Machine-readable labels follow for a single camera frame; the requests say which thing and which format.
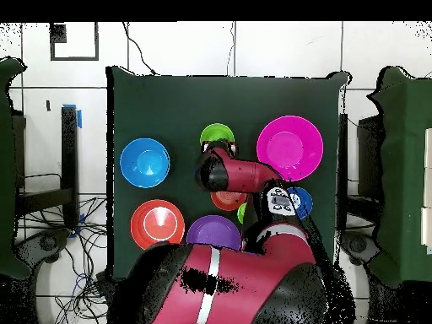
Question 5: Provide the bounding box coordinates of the small dark blue bowl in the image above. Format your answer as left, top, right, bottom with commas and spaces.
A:
286, 186, 314, 220

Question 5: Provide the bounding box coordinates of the large orange bowl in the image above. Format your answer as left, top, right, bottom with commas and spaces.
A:
130, 198, 186, 251

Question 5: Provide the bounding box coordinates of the light blue bowl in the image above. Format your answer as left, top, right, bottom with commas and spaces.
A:
119, 137, 171, 189

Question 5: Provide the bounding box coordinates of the blue tape strip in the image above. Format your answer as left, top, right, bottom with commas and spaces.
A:
62, 103, 84, 130

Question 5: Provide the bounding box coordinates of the floor cable bundle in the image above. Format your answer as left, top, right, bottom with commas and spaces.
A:
14, 195, 109, 324

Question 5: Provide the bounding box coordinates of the small orange bowl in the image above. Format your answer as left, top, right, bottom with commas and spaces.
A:
209, 190, 248, 213

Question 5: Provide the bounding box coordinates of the dark green tablecloth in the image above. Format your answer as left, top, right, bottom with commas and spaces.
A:
106, 66, 349, 284

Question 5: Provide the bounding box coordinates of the small green bowl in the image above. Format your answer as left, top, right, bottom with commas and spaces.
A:
199, 122, 235, 146

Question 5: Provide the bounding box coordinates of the thin black floor cable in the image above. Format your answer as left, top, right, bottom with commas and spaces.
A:
121, 21, 159, 76

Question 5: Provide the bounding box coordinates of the large pink bowl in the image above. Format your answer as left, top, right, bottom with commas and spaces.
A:
256, 115, 325, 182

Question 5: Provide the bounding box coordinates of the black caster base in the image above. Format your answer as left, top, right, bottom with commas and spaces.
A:
14, 227, 72, 266
338, 229, 382, 267

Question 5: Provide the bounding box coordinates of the purple bowl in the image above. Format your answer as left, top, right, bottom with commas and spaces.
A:
186, 214, 243, 251

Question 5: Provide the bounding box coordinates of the green cloth covered table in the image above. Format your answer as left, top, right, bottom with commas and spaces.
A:
366, 66, 432, 289
0, 56, 32, 280

